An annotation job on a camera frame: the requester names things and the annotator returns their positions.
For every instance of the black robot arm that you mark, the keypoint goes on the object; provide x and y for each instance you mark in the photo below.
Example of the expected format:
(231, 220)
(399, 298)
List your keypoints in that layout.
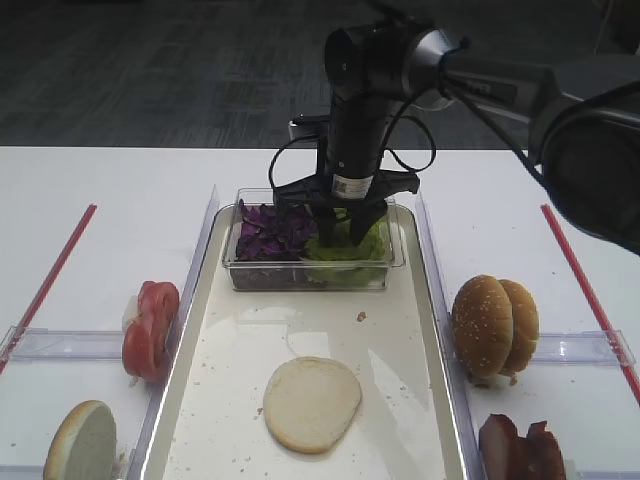
(582, 118)

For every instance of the front tomato slice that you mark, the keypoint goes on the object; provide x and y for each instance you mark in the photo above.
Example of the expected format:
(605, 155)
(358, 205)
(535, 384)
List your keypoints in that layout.
(144, 351)

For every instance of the tomato slice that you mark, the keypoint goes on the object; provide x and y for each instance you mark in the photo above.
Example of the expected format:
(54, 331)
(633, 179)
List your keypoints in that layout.
(144, 351)
(158, 302)

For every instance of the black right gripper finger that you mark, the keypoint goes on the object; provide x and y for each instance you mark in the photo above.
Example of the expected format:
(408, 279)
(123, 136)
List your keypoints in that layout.
(326, 220)

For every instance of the rear sesame bun top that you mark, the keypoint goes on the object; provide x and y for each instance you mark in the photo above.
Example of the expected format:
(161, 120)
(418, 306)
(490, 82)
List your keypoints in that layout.
(525, 327)

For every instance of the clear rail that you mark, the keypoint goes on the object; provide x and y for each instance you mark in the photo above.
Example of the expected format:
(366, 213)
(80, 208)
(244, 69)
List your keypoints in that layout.
(42, 344)
(588, 348)
(21, 472)
(573, 473)

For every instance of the meat slice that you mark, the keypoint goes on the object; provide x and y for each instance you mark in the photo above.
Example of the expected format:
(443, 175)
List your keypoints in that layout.
(542, 457)
(500, 448)

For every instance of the white metal tray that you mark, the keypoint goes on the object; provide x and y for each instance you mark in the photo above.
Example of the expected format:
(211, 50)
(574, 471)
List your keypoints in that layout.
(402, 429)

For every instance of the rear tomato slice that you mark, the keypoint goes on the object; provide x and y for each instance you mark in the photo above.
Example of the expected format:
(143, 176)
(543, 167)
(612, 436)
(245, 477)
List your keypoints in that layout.
(158, 302)

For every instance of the purple cabbage leaves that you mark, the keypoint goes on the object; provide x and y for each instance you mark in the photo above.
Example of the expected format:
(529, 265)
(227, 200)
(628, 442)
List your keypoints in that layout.
(273, 234)

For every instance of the front meat slice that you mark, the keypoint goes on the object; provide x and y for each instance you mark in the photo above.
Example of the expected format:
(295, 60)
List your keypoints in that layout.
(500, 448)

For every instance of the sesame bun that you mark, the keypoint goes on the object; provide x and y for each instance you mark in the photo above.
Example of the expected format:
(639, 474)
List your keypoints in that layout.
(482, 326)
(525, 327)

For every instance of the upright bun half left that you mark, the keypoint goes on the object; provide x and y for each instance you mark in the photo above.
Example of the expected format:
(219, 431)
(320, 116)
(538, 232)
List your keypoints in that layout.
(84, 445)

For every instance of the green lettuce in container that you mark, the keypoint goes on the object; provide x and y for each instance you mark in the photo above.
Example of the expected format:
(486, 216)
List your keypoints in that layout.
(363, 266)

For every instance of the clear plastic container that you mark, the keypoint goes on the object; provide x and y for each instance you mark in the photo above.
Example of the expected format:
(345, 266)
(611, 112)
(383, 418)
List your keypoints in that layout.
(286, 275)

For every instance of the right upper clear rail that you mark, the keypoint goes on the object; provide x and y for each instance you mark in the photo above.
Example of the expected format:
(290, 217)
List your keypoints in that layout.
(588, 348)

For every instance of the red strip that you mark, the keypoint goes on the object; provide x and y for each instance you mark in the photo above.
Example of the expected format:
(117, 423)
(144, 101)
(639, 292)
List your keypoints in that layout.
(50, 280)
(605, 325)

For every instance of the right red strip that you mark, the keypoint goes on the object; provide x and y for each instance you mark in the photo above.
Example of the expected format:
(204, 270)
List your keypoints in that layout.
(605, 325)

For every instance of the left long clear divider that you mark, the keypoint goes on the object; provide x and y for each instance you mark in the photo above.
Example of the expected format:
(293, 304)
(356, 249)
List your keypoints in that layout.
(150, 456)

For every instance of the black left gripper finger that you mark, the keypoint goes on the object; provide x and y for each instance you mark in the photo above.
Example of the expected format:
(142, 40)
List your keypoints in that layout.
(363, 217)

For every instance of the right lower clear rail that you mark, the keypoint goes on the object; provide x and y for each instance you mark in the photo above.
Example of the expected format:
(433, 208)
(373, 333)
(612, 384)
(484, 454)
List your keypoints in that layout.
(573, 473)

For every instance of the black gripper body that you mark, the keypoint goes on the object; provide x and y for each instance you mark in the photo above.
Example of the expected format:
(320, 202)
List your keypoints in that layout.
(361, 197)

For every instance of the left red strip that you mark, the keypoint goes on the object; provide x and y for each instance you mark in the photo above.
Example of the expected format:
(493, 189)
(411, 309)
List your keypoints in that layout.
(50, 280)

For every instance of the left lower clear rail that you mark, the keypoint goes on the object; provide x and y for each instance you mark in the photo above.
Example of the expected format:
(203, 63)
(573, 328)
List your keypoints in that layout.
(21, 472)

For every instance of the left upper clear rail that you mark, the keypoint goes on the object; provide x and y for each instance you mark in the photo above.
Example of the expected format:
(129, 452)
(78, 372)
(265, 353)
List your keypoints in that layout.
(42, 344)

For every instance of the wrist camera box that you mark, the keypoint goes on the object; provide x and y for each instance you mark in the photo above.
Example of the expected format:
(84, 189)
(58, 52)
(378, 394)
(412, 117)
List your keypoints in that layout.
(308, 127)

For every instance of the bottom bun on tray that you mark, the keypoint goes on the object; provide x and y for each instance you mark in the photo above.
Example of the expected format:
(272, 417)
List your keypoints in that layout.
(310, 402)

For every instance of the rear meat slice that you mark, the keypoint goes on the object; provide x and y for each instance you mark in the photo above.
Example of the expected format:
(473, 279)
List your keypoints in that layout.
(542, 457)

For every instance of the front sesame bun top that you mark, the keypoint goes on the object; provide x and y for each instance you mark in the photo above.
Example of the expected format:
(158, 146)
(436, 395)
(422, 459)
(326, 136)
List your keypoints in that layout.
(482, 326)

